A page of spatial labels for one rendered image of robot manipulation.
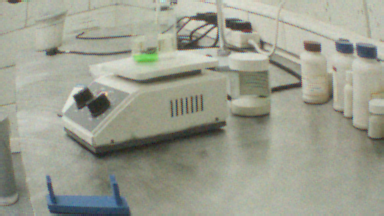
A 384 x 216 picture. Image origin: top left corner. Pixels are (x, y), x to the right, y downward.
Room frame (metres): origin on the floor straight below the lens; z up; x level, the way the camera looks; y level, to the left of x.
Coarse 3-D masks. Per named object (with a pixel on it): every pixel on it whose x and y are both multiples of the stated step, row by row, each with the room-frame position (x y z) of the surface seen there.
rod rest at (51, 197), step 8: (48, 176) 0.57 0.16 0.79; (112, 176) 0.59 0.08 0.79; (48, 184) 0.55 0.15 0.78; (112, 184) 0.57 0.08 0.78; (112, 192) 0.59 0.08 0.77; (48, 200) 0.56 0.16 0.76; (56, 200) 0.56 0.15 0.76; (64, 200) 0.57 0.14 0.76; (72, 200) 0.57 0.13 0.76; (80, 200) 0.57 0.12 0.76; (88, 200) 0.58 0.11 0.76; (96, 200) 0.58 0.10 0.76; (104, 200) 0.58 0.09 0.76; (112, 200) 0.58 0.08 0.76; (120, 200) 0.57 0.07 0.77; (48, 208) 0.55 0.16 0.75; (56, 208) 0.55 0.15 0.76; (64, 208) 0.55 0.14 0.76; (72, 208) 0.55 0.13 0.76; (80, 208) 0.56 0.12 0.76; (88, 208) 0.56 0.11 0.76; (96, 208) 0.56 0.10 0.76; (104, 208) 0.56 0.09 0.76; (112, 208) 0.56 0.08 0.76; (120, 208) 0.56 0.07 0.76; (128, 208) 0.57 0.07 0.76
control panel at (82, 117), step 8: (96, 88) 0.87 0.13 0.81; (104, 88) 0.86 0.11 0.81; (112, 88) 0.84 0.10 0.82; (112, 96) 0.82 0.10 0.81; (120, 96) 0.81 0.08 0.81; (72, 104) 0.87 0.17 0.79; (112, 104) 0.80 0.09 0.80; (72, 112) 0.85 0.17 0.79; (80, 112) 0.84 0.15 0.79; (88, 112) 0.82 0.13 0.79; (104, 112) 0.80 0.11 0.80; (80, 120) 0.81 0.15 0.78; (88, 120) 0.80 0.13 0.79; (96, 120) 0.79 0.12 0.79; (88, 128) 0.78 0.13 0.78
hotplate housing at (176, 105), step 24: (192, 72) 0.87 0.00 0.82; (216, 72) 0.88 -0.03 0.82; (144, 96) 0.81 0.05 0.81; (168, 96) 0.82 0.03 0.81; (192, 96) 0.84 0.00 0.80; (216, 96) 0.86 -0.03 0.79; (72, 120) 0.83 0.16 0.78; (120, 120) 0.79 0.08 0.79; (144, 120) 0.80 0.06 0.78; (168, 120) 0.82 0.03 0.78; (192, 120) 0.84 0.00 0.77; (216, 120) 0.86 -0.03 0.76; (96, 144) 0.76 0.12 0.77; (120, 144) 0.79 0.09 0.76
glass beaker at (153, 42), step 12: (132, 12) 0.88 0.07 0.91; (144, 12) 0.86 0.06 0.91; (156, 12) 0.86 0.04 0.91; (168, 12) 0.87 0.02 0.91; (132, 24) 0.88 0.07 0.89; (144, 24) 0.86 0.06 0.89; (156, 24) 0.86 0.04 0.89; (168, 24) 0.87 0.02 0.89; (132, 36) 0.88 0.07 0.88; (144, 36) 0.86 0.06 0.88; (156, 36) 0.86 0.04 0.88; (168, 36) 0.86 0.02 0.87; (132, 48) 0.87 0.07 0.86; (144, 48) 0.86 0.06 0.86; (156, 48) 0.86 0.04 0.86; (168, 48) 0.86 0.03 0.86; (132, 60) 0.87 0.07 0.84; (144, 60) 0.86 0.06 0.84; (156, 60) 0.86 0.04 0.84; (168, 60) 0.86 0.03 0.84
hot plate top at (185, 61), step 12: (120, 60) 0.92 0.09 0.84; (180, 60) 0.88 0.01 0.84; (192, 60) 0.87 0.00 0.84; (204, 60) 0.87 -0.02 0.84; (216, 60) 0.87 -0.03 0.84; (120, 72) 0.85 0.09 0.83; (132, 72) 0.82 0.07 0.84; (144, 72) 0.81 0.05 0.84; (156, 72) 0.82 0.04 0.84; (168, 72) 0.83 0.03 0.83; (180, 72) 0.84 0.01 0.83
